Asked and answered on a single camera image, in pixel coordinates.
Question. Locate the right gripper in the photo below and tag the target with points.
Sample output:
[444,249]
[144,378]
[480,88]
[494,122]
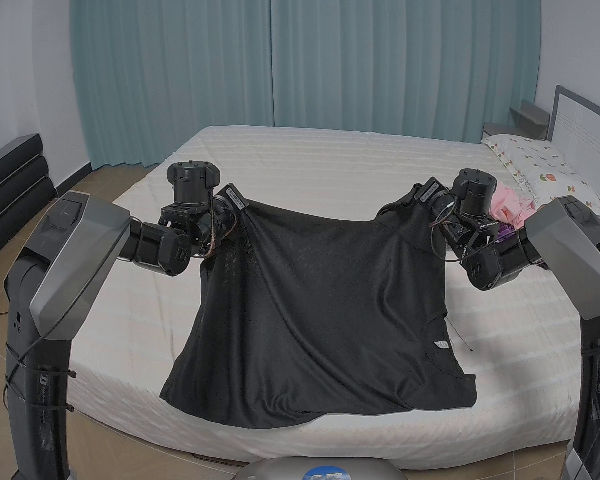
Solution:
[435,195]

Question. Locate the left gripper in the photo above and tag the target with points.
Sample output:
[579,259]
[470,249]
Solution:
[227,203]

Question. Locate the black T-shirt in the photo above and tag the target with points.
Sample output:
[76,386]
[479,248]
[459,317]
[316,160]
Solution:
[320,318]

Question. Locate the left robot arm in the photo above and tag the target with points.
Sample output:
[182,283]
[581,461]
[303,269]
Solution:
[65,268]

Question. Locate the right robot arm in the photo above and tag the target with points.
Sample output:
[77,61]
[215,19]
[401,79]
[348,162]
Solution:
[575,263]

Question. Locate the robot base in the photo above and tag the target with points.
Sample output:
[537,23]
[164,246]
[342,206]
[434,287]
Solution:
[280,470]

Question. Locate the bed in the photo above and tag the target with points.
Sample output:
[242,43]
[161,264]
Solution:
[330,168]

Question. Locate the pink garment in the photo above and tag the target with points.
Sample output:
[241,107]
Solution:
[512,205]

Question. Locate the purple garment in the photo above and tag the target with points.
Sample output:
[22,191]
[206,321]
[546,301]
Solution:
[506,230]

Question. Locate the white printed pillow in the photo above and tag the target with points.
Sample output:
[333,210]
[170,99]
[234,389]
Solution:
[540,168]

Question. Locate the grey bedside table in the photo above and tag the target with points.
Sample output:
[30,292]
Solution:
[522,120]

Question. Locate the blue-green curtain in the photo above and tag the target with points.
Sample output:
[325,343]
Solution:
[405,53]
[175,68]

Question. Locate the black chest of drawers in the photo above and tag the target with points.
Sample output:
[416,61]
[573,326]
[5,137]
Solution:
[10,193]

